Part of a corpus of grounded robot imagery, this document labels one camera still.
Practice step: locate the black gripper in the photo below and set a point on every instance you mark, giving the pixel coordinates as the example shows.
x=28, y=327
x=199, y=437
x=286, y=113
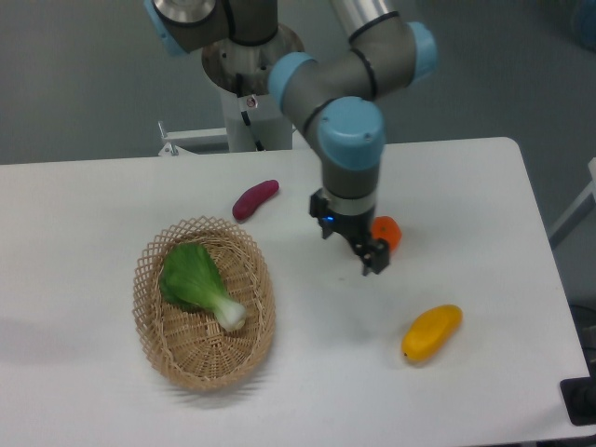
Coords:
x=351, y=219

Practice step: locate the purple sweet potato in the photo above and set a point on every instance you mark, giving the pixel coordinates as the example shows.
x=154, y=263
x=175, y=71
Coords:
x=253, y=198

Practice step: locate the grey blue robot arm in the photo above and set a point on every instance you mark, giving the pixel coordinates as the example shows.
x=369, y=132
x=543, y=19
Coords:
x=271, y=89

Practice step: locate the orange tangerine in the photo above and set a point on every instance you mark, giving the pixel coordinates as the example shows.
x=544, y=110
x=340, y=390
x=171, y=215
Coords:
x=387, y=229

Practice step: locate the yellow mango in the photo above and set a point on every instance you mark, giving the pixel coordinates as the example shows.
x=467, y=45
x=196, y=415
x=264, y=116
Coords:
x=430, y=331

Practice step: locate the green bok choy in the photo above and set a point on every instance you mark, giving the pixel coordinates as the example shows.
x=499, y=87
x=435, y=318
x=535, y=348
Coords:
x=191, y=280

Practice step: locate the woven wicker basket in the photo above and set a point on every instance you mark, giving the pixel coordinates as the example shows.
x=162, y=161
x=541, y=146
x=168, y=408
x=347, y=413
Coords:
x=191, y=349

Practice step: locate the black device at table edge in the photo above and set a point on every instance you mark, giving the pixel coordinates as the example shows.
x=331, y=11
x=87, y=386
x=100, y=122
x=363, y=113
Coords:
x=579, y=399

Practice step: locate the blue object top right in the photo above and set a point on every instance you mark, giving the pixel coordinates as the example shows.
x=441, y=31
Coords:
x=583, y=23

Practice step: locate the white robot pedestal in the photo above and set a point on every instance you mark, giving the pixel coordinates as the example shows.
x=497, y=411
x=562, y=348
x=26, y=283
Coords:
x=240, y=75

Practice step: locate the white metal base frame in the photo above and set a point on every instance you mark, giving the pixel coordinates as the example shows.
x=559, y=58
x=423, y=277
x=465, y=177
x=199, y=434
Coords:
x=199, y=142

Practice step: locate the white frame leg right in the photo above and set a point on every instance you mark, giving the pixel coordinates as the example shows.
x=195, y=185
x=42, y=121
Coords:
x=575, y=213

